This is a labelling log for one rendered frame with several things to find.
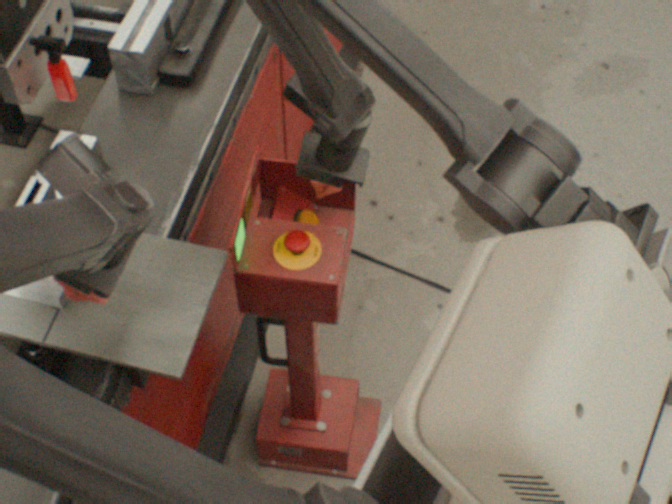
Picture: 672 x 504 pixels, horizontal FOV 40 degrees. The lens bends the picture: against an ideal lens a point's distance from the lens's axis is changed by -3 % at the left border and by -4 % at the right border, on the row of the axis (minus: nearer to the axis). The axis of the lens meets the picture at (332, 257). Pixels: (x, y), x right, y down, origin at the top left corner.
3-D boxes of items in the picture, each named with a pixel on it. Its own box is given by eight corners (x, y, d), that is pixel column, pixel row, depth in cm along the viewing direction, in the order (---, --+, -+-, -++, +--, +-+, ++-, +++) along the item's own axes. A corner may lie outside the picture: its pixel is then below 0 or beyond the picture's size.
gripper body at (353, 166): (302, 138, 142) (313, 107, 135) (367, 157, 143) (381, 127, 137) (294, 171, 138) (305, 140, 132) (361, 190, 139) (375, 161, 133)
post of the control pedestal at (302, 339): (316, 421, 198) (312, 283, 154) (291, 418, 199) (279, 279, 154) (320, 399, 201) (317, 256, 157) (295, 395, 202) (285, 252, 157)
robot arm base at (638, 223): (629, 300, 87) (661, 210, 94) (577, 246, 85) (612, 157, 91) (564, 317, 94) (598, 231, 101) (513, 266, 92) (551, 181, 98)
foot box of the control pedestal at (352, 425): (370, 482, 203) (372, 461, 193) (257, 465, 205) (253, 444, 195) (381, 400, 214) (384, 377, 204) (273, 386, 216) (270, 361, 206)
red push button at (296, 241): (308, 264, 142) (308, 251, 139) (282, 261, 142) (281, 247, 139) (312, 243, 144) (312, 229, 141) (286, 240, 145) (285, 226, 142)
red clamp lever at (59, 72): (76, 106, 109) (58, 46, 101) (45, 101, 110) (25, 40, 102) (82, 95, 110) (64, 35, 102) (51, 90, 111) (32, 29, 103)
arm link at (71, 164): (79, 274, 90) (135, 211, 89) (-5, 193, 89) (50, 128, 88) (113, 253, 102) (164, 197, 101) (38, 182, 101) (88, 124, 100)
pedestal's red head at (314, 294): (337, 326, 149) (338, 262, 134) (238, 313, 151) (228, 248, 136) (355, 224, 160) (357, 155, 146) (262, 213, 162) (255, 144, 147)
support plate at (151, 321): (181, 381, 107) (179, 377, 106) (-21, 329, 111) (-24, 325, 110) (228, 255, 117) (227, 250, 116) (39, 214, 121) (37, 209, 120)
